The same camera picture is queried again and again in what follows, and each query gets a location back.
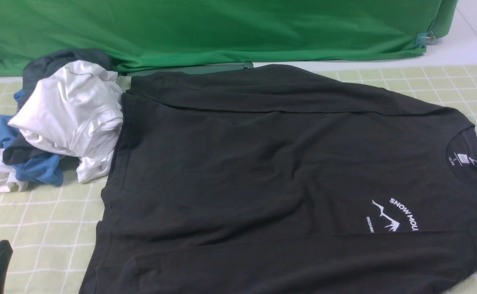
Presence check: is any dark gray long-sleeve shirt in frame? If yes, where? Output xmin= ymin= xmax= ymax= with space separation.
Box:
xmin=79 ymin=65 xmax=477 ymax=294

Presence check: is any light green checkered table mat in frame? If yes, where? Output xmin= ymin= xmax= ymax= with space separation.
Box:
xmin=0 ymin=65 xmax=477 ymax=294

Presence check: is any blue crumpled garment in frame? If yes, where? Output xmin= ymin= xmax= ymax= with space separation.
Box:
xmin=0 ymin=90 xmax=64 ymax=187

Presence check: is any white crumpled shirt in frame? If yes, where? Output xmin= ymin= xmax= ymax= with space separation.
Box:
xmin=8 ymin=61 xmax=123 ymax=183

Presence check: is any green backdrop cloth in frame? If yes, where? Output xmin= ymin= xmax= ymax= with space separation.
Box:
xmin=0 ymin=0 xmax=458 ymax=76

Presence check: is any dark green metal bar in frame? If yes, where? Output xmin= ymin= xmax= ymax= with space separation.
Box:
xmin=126 ymin=62 xmax=254 ymax=77

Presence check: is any teal binder clip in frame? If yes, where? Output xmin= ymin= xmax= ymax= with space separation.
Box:
xmin=415 ymin=31 xmax=436 ymax=48

